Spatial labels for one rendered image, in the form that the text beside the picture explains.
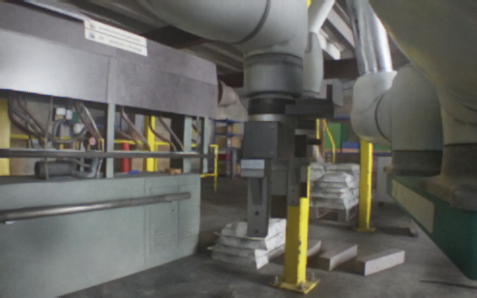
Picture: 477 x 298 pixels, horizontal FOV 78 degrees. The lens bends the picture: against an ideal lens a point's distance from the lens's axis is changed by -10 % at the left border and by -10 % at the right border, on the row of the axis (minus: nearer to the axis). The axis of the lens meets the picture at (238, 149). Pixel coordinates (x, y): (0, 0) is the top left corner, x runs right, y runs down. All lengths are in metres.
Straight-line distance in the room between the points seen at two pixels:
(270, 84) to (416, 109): 0.43
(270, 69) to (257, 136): 0.10
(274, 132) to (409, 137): 0.44
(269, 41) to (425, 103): 0.45
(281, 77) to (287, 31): 0.06
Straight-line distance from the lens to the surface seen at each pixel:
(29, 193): 1.75
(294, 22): 0.48
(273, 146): 0.43
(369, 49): 1.02
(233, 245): 2.35
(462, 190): 0.33
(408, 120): 0.81
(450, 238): 0.37
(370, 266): 2.29
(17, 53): 1.82
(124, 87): 2.09
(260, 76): 0.47
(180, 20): 0.39
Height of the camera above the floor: 0.76
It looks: 1 degrees up
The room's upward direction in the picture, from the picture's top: 1 degrees clockwise
